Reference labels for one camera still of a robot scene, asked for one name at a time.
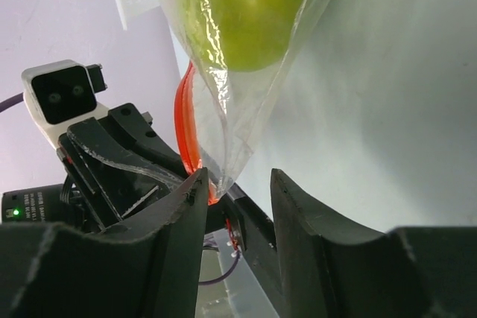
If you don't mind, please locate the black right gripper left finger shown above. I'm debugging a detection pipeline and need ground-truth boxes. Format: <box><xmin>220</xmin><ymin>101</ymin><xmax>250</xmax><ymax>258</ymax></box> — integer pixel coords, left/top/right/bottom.
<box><xmin>1</xmin><ymin>169</ymin><xmax>209</xmax><ymax>317</ymax></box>

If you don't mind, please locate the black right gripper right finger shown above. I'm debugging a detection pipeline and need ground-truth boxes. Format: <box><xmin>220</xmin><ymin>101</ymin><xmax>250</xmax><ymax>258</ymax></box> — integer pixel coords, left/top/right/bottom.
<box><xmin>271</xmin><ymin>169</ymin><xmax>476</xmax><ymax>317</ymax></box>

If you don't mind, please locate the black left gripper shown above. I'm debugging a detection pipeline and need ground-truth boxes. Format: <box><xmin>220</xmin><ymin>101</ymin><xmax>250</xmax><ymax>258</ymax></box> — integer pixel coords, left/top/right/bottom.
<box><xmin>55</xmin><ymin>103</ymin><xmax>279</xmax><ymax>296</ymax></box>

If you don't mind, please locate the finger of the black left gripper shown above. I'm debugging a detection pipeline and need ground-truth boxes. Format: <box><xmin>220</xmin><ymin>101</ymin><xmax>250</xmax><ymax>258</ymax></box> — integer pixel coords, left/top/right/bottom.
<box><xmin>219</xmin><ymin>187</ymin><xmax>284</xmax><ymax>317</ymax></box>

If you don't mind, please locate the clear zip top bag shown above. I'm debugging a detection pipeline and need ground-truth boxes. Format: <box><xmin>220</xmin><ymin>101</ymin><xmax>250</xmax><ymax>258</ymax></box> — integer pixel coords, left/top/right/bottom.
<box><xmin>159</xmin><ymin>0</ymin><xmax>331</xmax><ymax>204</ymax></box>

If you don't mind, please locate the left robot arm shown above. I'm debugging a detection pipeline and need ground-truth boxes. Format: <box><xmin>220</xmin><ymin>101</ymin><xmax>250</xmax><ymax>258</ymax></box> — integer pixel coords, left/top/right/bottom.
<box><xmin>1</xmin><ymin>104</ymin><xmax>282</xmax><ymax>317</ymax></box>

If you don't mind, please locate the light green fake pear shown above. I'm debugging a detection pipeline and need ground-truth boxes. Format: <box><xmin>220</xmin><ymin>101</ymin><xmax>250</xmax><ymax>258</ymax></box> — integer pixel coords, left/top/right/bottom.
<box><xmin>179</xmin><ymin>0</ymin><xmax>303</xmax><ymax>71</ymax></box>

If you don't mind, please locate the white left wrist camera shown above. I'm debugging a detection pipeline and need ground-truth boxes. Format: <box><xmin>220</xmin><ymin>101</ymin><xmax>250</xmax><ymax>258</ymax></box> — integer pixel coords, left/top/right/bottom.
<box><xmin>21</xmin><ymin>60</ymin><xmax>109</xmax><ymax>150</ymax></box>

